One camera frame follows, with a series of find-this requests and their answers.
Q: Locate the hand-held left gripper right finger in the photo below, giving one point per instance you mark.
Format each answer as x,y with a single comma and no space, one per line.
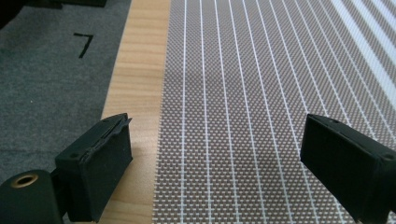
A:
345,161

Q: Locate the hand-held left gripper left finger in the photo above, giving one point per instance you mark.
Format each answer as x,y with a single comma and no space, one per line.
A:
99,168

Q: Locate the woven striped placemat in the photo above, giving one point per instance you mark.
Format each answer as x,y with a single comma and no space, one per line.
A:
249,109

